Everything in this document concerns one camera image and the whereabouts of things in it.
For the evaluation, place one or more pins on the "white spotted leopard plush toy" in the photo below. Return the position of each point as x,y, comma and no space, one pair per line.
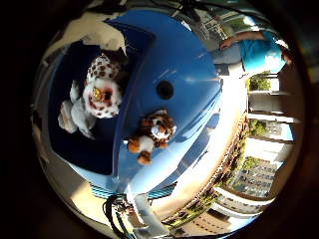
98,94

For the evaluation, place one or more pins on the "dark blue rectangular container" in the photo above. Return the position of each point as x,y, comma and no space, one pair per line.
79,146

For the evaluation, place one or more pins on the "orange tiger plush toy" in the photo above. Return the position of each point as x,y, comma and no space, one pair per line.
154,132

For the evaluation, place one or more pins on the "person in teal shirt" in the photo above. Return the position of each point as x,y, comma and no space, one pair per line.
260,53

